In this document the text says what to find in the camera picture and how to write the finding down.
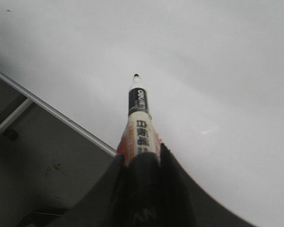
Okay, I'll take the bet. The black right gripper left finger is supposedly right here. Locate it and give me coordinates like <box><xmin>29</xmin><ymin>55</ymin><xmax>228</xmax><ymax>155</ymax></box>
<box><xmin>44</xmin><ymin>153</ymin><xmax>131</xmax><ymax>227</ymax></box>

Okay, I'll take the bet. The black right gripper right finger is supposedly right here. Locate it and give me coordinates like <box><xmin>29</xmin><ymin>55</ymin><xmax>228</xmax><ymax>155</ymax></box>
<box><xmin>160</xmin><ymin>143</ymin><xmax>253</xmax><ymax>227</ymax></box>

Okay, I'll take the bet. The black whiteboard marker pen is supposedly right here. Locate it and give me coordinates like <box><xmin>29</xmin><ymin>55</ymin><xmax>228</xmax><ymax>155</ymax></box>
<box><xmin>117</xmin><ymin>74</ymin><xmax>161</xmax><ymax>166</ymax></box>

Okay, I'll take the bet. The white whiteboard with aluminium frame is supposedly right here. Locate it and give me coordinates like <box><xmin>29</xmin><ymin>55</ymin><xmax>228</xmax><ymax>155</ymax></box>
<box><xmin>0</xmin><ymin>0</ymin><xmax>284</xmax><ymax>227</ymax></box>

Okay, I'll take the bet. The whiteboard stand metal foot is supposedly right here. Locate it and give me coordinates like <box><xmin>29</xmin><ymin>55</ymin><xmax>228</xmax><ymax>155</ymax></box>
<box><xmin>0</xmin><ymin>98</ymin><xmax>33</xmax><ymax>141</ymax></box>

